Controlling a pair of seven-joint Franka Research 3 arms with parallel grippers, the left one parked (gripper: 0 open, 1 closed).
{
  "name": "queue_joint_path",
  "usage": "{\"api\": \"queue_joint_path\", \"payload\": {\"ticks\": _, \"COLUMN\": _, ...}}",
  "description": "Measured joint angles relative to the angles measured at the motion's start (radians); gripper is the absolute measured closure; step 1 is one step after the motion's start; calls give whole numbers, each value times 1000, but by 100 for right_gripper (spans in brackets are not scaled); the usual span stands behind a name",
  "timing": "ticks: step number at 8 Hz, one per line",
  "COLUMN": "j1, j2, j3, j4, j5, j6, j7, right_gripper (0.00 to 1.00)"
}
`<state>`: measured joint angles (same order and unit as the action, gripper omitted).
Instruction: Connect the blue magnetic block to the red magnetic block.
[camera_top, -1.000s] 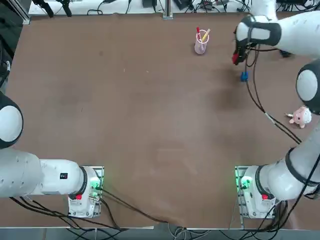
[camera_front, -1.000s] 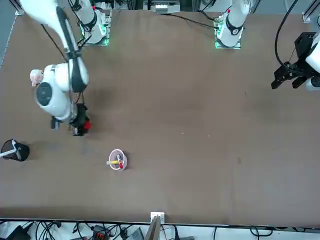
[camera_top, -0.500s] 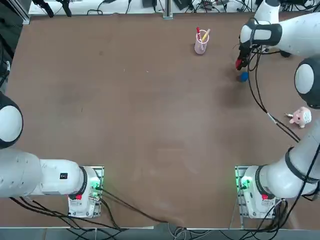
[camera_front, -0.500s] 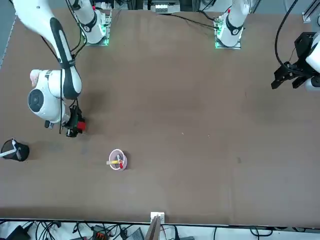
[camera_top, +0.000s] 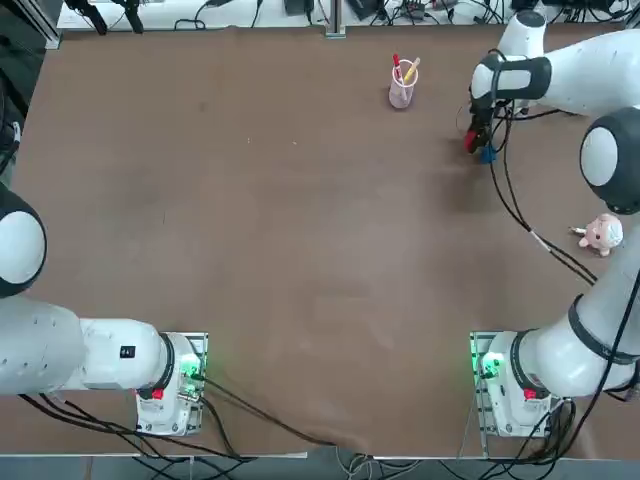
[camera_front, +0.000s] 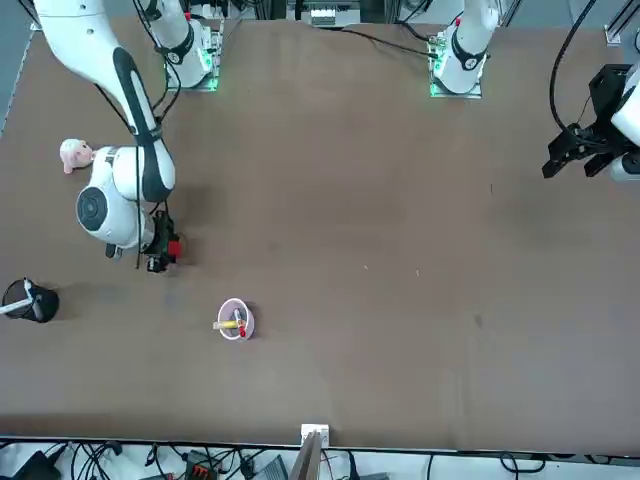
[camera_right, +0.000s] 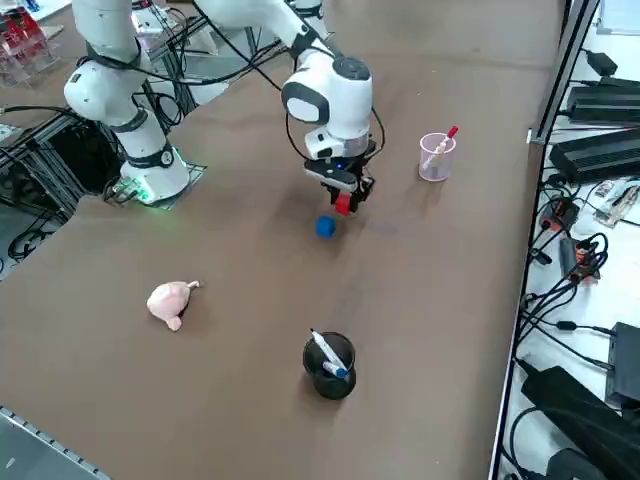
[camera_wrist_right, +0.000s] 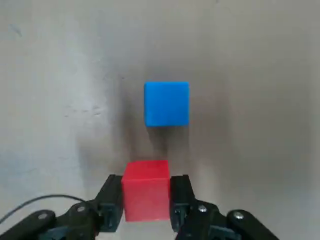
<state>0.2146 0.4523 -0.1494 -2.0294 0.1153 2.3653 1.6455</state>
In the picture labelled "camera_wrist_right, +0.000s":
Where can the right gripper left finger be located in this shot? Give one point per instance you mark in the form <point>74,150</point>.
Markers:
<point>110,200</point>

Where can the blue magnetic block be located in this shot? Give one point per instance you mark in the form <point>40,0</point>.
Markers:
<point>166,105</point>

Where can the red magnetic block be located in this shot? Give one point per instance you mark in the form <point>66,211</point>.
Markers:
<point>146,195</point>

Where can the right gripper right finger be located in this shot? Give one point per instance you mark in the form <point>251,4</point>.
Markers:
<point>182,200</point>

